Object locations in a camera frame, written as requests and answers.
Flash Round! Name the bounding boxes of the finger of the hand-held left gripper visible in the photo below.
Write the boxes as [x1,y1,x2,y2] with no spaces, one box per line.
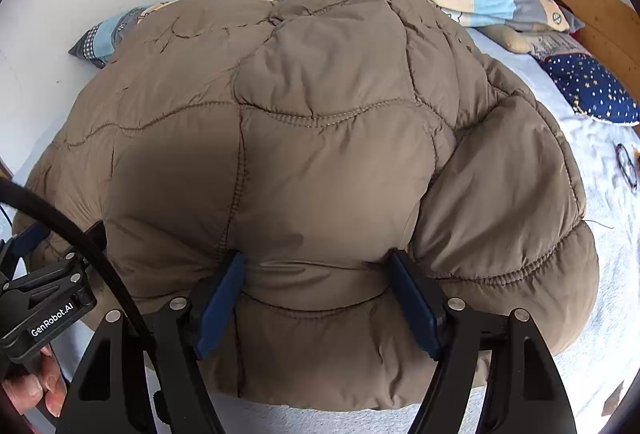
[0,221,91,295]

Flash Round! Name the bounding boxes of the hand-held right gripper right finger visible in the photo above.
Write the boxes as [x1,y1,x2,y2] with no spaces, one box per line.
[387,250,576,434]

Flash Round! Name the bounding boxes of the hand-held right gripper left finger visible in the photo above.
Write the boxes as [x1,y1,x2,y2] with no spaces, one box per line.
[70,250,247,434]

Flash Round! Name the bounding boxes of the brown quilted jacket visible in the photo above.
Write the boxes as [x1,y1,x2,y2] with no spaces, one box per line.
[12,0,601,412]

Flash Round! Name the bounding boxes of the person's left hand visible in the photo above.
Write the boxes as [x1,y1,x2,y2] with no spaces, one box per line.
[0,346,68,417]

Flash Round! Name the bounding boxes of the light blue cloud-print blanket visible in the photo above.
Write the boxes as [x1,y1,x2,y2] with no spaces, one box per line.
[0,26,640,434]

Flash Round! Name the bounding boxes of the black eyeglasses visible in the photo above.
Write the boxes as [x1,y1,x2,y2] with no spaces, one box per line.
[615,143,640,192]

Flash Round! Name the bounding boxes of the navy star-print pillow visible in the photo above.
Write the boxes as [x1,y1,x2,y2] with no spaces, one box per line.
[542,52,640,127]

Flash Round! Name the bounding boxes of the beige plush pillow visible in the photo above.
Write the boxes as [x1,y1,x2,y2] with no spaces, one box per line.
[480,24,533,54]

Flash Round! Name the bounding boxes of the grey printed pillow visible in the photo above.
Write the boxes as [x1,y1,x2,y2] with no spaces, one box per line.
[530,31,591,62]

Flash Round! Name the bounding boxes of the wooden headboard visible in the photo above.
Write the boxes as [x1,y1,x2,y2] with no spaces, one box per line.
[524,0,640,87]

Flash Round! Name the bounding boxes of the thick black cable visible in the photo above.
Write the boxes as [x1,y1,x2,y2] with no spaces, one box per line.
[0,178,161,365]

